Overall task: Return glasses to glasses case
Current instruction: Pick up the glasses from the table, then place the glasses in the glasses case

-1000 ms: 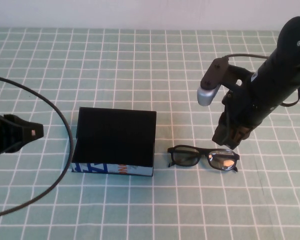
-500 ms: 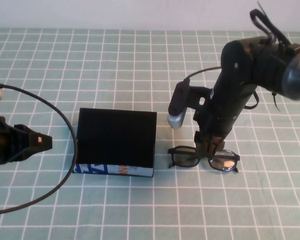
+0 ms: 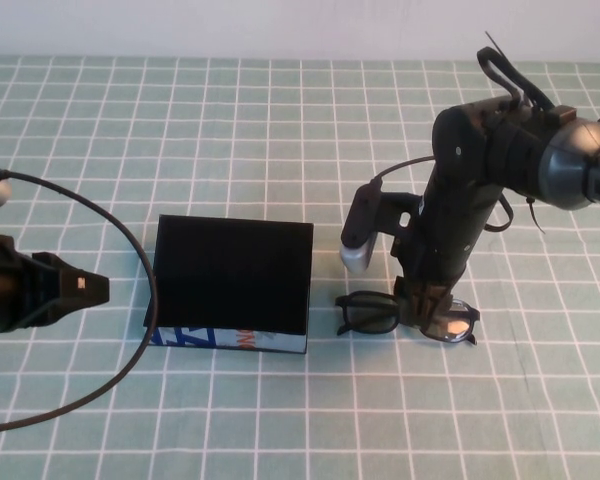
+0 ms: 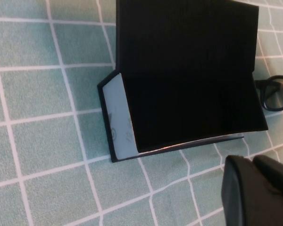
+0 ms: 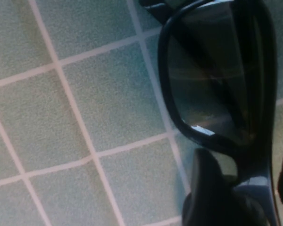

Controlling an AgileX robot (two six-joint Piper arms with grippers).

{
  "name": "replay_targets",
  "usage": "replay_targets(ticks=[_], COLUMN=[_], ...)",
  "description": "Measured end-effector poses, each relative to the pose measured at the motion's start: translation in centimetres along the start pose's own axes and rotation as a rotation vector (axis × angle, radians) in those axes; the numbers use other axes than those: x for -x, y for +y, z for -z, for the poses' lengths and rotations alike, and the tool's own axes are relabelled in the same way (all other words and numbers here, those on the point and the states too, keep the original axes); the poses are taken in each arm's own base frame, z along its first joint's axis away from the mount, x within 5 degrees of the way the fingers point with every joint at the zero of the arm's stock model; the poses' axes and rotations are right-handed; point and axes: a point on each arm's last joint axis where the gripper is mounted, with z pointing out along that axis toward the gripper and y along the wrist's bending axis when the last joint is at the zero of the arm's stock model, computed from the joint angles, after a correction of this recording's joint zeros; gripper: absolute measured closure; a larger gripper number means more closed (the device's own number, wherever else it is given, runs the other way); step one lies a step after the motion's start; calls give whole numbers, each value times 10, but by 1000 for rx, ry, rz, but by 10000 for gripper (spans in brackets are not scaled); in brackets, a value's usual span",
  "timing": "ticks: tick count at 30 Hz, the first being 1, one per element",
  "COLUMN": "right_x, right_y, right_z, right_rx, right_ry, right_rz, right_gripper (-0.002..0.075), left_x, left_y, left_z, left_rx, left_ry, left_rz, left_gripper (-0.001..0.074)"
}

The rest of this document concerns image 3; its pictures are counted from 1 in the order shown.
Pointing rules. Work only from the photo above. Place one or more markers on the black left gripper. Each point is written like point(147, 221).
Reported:
point(5, 285)

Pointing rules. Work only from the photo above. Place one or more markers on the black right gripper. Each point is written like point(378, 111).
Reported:
point(450, 235)

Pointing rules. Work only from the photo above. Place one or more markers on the black framed glasses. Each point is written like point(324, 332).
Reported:
point(370, 316)

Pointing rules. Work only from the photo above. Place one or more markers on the black printed glasses case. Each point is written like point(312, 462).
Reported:
point(230, 270)

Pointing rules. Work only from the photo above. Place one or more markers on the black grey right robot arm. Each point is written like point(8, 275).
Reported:
point(560, 165)

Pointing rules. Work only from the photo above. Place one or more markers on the green white checkered tablecloth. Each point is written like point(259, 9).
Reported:
point(260, 140)

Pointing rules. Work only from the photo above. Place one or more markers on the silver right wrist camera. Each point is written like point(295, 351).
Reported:
point(357, 250)

